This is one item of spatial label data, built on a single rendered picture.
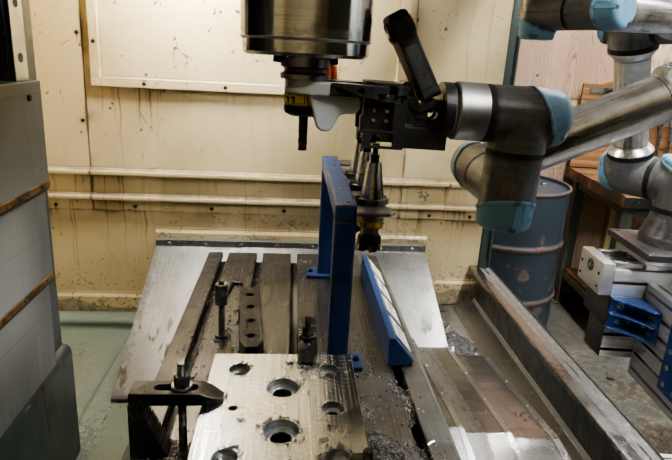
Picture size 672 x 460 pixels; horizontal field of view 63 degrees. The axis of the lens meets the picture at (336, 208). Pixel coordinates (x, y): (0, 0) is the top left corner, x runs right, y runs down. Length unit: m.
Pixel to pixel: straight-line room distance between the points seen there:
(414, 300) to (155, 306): 0.77
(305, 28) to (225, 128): 1.14
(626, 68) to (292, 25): 1.11
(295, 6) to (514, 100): 0.29
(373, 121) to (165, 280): 1.18
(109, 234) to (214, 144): 0.46
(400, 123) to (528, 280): 2.31
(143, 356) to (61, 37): 0.94
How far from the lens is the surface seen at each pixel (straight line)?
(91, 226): 1.91
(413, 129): 0.70
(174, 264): 1.79
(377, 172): 1.01
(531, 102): 0.73
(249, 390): 0.87
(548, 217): 2.87
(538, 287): 3.00
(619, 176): 1.69
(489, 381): 1.48
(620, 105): 0.93
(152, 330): 1.63
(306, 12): 0.62
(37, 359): 1.09
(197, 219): 1.82
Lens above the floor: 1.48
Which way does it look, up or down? 16 degrees down
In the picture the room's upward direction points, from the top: 3 degrees clockwise
